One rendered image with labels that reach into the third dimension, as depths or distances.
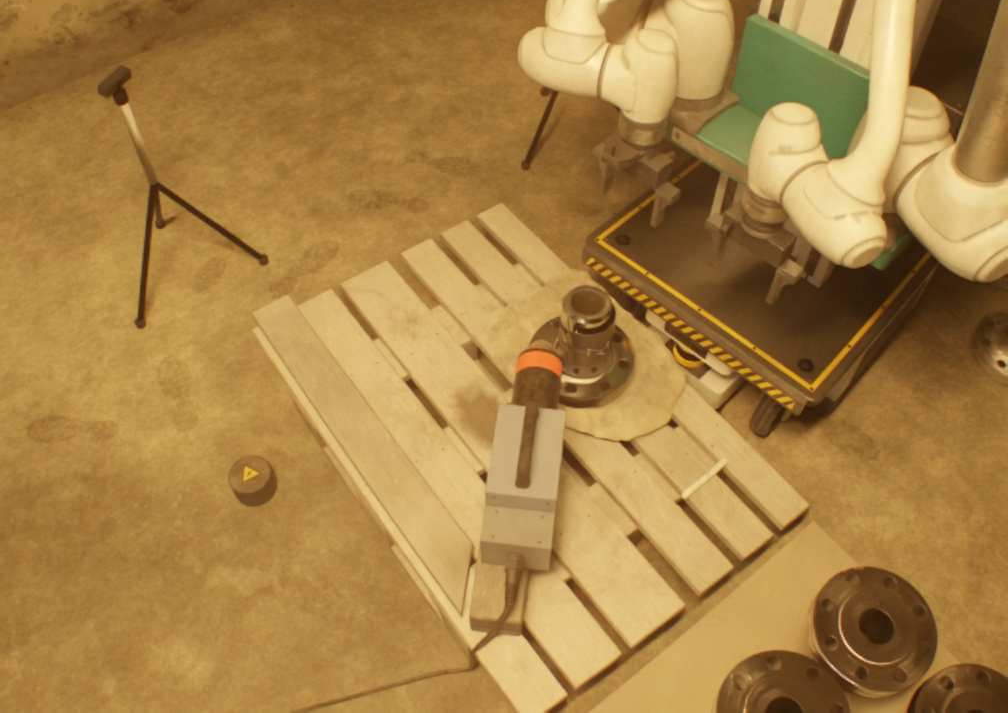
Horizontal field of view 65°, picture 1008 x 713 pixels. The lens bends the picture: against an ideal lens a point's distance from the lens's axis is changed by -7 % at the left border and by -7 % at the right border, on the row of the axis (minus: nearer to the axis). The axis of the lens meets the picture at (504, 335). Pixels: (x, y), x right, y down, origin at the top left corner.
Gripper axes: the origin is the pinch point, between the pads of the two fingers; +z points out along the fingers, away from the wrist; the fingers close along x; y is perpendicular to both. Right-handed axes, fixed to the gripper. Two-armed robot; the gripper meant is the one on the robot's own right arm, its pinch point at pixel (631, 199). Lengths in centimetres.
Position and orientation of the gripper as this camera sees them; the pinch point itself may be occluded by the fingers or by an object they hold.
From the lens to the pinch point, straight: 176.1
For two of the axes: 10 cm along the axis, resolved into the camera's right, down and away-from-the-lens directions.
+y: 7.1, -5.6, 4.3
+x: -7.1, -5.6, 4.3
